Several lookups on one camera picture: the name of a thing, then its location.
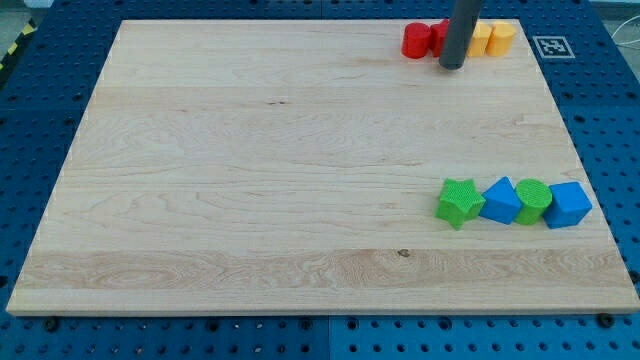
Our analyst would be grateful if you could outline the green star block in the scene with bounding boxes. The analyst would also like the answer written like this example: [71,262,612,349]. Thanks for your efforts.
[435,178,486,230]

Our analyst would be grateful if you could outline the black bolt left front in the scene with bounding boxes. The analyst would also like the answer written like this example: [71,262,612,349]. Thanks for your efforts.
[42,317,60,333]

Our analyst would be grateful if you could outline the blue triangular block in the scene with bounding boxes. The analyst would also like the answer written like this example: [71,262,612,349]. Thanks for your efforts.
[479,177,522,225]

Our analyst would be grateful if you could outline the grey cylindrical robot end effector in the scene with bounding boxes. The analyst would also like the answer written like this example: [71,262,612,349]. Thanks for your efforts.
[439,0,483,70]

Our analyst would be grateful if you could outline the black bolt right front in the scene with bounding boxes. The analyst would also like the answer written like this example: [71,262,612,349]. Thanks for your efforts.
[596,313,615,329]

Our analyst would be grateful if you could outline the white fiducial marker tag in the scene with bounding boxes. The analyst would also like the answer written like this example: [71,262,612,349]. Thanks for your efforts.
[533,35,575,59]

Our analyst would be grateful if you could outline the green cylinder block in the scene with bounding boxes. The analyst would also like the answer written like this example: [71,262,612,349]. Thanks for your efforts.
[515,178,552,225]

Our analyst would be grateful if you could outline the wooden board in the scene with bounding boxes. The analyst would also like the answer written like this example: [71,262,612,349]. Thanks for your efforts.
[7,20,639,316]

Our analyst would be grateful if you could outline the white cable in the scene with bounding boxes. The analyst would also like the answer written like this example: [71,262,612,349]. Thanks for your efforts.
[610,14,640,51]

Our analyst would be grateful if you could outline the yellow hexagon block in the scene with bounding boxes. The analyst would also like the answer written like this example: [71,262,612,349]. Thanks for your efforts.
[467,21,492,57]

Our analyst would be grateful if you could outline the blue cube block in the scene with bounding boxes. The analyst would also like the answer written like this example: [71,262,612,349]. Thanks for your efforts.
[543,182,592,229]

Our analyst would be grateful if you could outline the red cylinder block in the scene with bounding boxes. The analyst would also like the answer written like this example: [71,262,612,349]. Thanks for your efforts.
[401,22,431,59]

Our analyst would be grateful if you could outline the yellow black hazard tape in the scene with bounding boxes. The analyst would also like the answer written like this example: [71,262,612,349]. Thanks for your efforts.
[1,18,38,75]

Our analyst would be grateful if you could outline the black bolt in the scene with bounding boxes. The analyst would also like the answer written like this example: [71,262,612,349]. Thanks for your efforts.
[596,313,615,329]
[42,317,60,333]

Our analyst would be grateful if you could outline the red star block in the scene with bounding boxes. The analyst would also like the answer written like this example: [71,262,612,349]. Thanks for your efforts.
[430,19,450,58]

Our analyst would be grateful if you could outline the yellow cylinder block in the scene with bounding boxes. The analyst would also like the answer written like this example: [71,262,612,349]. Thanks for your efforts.
[486,21,517,57]

